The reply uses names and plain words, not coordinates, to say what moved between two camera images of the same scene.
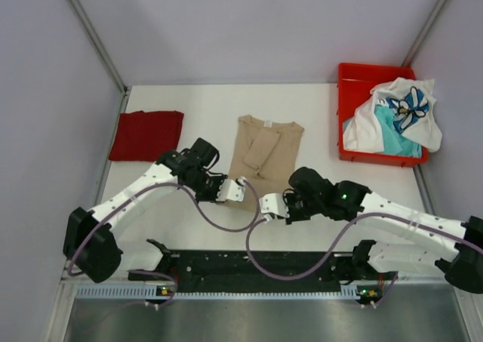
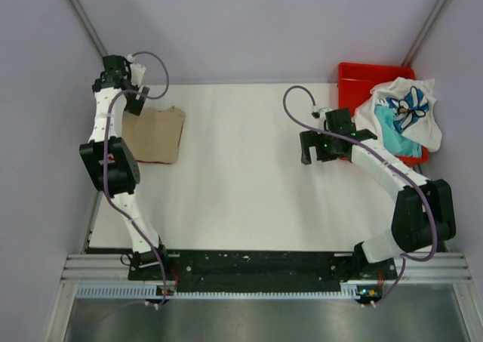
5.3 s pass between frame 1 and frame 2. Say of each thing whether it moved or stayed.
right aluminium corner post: stayed
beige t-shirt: moved
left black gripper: moved
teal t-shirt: stayed
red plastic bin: stayed
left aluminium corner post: stayed
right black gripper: moved
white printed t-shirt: stayed
